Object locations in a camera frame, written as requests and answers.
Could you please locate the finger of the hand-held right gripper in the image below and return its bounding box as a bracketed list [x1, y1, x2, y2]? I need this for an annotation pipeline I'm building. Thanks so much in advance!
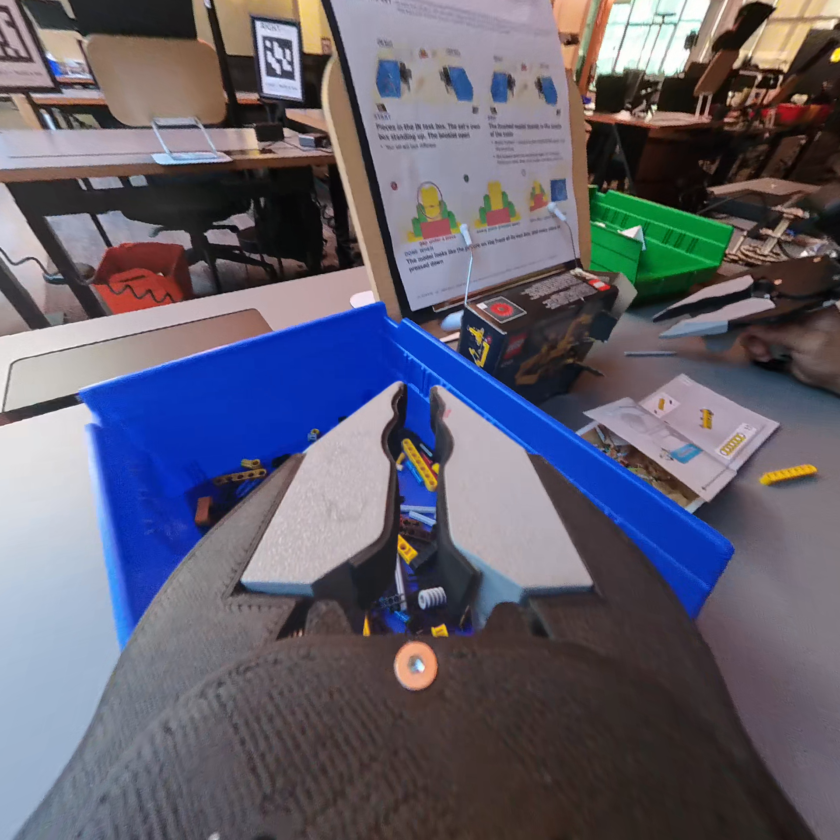
[658, 297, 778, 353]
[653, 274, 762, 324]

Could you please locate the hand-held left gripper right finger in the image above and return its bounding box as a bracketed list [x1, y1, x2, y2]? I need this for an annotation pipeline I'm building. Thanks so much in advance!
[428, 386, 596, 632]

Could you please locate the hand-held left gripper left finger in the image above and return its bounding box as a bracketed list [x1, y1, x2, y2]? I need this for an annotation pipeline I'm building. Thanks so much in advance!
[239, 381, 409, 618]

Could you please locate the pile of lego pieces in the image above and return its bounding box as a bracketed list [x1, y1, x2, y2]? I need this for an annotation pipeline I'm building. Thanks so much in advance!
[193, 427, 480, 639]

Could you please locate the blue plastic bin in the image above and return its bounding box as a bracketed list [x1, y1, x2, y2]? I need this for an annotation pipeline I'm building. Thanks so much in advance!
[79, 301, 735, 651]

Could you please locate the lego instruction booklet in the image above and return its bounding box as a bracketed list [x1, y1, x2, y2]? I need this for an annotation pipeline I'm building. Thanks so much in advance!
[577, 374, 781, 513]

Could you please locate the black lego set box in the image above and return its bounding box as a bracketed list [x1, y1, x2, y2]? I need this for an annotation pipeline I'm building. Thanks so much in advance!
[457, 266, 637, 403]

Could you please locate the person's right hand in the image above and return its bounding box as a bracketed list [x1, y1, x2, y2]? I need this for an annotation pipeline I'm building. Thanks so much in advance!
[738, 307, 840, 395]

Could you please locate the green plastic bin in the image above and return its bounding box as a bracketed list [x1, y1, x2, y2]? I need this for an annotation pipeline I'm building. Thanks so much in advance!
[587, 185, 735, 304]

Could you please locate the grey metal stand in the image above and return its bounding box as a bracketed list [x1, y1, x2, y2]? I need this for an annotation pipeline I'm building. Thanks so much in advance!
[707, 177, 840, 266]

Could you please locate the white gooseneck clip holder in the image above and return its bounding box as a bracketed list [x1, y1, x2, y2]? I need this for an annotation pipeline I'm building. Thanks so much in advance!
[546, 202, 584, 271]
[441, 222, 475, 331]

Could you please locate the wooden board on metal stand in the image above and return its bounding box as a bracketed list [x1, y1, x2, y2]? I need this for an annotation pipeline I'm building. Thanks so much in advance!
[84, 34, 232, 165]
[692, 46, 742, 119]

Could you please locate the red bin with black squiggle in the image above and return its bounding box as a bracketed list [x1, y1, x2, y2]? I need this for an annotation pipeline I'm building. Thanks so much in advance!
[92, 241, 194, 315]

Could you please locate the instruction sheet on wooden stand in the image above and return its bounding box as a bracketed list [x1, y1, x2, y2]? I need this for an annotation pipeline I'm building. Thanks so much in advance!
[322, 0, 592, 329]

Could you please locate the black office chair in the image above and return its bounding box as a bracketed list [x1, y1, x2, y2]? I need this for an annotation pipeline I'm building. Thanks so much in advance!
[125, 190, 316, 277]

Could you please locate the wooden desk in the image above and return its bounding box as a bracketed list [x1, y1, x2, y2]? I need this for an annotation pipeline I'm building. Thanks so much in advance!
[0, 125, 358, 329]

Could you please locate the black framed marker sign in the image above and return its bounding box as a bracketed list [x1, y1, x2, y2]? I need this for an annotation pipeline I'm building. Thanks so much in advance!
[251, 14, 305, 105]

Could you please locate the large framed marker sign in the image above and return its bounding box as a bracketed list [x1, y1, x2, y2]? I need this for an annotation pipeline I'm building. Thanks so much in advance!
[0, 0, 60, 93]

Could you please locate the black cable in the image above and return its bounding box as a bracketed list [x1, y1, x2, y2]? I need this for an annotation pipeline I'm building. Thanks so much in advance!
[0, 246, 96, 286]

